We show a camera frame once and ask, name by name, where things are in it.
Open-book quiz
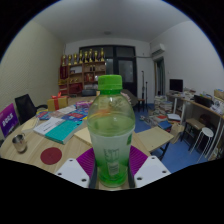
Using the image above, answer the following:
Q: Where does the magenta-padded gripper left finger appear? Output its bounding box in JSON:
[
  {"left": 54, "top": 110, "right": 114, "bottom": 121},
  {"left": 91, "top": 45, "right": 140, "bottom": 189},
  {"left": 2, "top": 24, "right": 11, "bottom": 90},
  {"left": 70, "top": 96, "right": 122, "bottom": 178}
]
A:
[{"left": 54, "top": 147, "right": 98, "bottom": 189}]

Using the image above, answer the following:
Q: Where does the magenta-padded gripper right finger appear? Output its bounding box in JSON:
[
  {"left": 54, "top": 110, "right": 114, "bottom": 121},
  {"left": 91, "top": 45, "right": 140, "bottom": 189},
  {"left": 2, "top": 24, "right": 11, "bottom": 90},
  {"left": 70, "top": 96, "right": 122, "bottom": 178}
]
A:
[{"left": 128, "top": 145, "right": 172, "bottom": 189}]

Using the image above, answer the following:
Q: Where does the green drink bottle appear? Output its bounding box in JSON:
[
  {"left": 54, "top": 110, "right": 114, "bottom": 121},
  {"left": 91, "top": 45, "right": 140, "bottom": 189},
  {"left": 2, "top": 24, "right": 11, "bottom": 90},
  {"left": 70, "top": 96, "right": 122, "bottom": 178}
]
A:
[{"left": 87, "top": 74, "right": 136, "bottom": 189}]

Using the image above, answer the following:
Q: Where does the flat round red coaster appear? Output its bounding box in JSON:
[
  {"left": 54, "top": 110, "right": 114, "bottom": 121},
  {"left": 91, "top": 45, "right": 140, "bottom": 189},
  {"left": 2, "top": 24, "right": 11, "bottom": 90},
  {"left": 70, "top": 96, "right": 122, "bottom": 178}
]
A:
[{"left": 40, "top": 146, "right": 63, "bottom": 166}]

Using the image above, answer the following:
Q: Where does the small wooden folding table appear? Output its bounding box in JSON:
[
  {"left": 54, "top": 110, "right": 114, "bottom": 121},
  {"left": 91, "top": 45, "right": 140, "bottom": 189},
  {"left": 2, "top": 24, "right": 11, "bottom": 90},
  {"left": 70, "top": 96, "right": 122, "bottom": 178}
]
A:
[{"left": 136, "top": 125, "right": 175, "bottom": 161}]

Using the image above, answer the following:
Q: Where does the beige notebook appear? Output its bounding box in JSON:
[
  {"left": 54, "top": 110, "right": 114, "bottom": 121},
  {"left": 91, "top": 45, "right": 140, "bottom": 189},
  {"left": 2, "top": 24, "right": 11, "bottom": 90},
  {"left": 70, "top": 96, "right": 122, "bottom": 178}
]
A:
[{"left": 73, "top": 126, "right": 94, "bottom": 147}]

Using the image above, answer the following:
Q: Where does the teal book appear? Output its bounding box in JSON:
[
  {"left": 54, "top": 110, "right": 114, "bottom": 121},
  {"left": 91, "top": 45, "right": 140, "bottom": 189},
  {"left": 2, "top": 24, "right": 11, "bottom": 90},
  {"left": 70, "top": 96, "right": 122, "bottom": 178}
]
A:
[{"left": 44, "top": 119, "right": 84, "bottom": 145}]

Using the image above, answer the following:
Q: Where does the white booklet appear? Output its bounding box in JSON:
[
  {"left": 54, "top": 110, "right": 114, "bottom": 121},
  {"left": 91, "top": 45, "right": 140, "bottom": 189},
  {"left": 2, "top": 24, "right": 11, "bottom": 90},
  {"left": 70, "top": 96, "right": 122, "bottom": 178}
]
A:
[{"left": 32, "top": 116, "right": 66, "bottom": 136}]

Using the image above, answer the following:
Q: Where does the blue red booklet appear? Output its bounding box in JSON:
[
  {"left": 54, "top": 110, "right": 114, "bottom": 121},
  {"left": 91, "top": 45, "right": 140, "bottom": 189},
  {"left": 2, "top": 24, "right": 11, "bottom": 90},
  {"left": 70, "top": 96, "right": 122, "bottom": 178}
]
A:
[
  {"left": 61, "top": 111, "right": 89, "bottom": 123},
  {"left": 35, "top": 110, "right": 54, "bottom": 121}
]

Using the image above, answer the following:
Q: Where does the small steel cup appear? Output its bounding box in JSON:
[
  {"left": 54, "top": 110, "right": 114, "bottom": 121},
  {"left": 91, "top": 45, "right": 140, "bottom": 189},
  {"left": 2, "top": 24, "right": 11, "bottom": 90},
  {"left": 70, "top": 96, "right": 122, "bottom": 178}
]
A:
[{"left": 11, "top": 133, "right": 28, "bottom": 154}]

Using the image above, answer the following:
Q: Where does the cream book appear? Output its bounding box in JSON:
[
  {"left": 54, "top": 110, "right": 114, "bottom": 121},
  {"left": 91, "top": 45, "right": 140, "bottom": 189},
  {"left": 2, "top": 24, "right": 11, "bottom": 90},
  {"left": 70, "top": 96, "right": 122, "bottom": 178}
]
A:
[{"left": 21, "top": 116, "right": 39, "bottom": 132}]

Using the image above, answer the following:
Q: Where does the brown wooden stool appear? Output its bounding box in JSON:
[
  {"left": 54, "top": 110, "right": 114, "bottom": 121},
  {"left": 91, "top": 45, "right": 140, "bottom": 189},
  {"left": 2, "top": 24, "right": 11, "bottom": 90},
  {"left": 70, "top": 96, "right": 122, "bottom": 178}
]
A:
[{"left": 181, "top": 117, "right": 206, "bottom": 151}]

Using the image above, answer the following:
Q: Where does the stack of books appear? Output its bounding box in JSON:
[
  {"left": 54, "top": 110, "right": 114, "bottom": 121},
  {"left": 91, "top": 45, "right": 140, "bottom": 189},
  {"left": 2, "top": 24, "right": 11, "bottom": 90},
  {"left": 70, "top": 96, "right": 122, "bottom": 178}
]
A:
[{"left": 153, "top": 95, "right": 174, "bottom": 116}]

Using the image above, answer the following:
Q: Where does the white round stool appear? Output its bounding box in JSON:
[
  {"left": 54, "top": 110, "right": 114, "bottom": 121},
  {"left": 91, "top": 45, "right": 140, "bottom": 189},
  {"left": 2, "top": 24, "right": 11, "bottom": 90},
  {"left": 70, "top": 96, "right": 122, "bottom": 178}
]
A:
[{"left": 190, "top": 126, "right": 215, "bottom": 163}]

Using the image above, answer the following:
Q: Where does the yellow gift box red ribbon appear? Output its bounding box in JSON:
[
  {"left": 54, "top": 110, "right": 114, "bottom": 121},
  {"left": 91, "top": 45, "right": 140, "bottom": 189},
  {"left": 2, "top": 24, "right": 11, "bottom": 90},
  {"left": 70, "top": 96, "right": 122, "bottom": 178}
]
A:
[{"left": 46, "top": 92, "right": 69, "bottom": 112}]

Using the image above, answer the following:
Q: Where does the black office chair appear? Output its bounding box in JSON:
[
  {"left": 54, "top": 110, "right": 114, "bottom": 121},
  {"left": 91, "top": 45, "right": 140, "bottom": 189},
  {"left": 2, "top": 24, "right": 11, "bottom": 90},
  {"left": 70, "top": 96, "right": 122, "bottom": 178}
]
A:
[{"left": 14, "top": 93, "right": 48, "bottom": 125}]

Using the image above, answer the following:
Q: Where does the wooden desk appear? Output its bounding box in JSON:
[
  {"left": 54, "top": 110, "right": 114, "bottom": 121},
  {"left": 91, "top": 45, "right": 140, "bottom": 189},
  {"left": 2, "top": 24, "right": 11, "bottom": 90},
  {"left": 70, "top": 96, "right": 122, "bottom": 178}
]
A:
[{"left": 168, "top": 93, "right": 224, "bottom": 161}]

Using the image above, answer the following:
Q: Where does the black microphone stand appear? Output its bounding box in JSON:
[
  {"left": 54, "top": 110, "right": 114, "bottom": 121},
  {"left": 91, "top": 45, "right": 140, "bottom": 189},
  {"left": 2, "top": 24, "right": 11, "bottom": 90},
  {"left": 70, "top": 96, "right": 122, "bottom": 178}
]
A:
[{"left": 141, "top": 70, "right": 149, "bottom": 113}]

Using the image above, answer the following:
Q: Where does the purple sign board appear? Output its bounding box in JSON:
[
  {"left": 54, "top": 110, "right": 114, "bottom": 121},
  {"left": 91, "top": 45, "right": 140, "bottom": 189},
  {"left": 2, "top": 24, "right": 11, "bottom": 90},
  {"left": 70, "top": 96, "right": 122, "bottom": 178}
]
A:
[{"left": 0, "top": 102, "right": 20, "bottom": 138}]

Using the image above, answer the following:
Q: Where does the black computer monitor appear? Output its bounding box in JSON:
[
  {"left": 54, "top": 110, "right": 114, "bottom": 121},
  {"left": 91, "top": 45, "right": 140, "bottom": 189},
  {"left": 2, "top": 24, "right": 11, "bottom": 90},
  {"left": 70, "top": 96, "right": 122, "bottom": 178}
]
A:
[{"left": 169, "top": 78, "right": 184, "bottom": 93}]

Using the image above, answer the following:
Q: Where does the wooden shelf unit with trophies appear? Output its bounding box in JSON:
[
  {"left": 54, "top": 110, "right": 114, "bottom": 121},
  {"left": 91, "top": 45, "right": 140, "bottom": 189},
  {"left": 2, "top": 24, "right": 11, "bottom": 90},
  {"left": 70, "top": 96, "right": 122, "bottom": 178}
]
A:
[{"left": 58, "top": 47, "right": 107, "bottom": 98}]

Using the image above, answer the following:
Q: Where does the black framed glass door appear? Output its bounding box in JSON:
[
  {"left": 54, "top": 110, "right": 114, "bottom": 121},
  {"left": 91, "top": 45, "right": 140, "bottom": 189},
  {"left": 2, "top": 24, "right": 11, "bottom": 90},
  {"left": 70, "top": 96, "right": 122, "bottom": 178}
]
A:
[{"left": 78, "top": 45, "right": 138, "bottom": 98}]

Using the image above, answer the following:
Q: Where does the white air conditioner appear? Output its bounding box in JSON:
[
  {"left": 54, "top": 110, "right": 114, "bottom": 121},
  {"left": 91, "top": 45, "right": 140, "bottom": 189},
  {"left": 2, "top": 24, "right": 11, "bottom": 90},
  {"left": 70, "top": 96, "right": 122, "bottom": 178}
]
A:
[{"left": 150, "top": 43, "right": 166, "bottom": 57}]

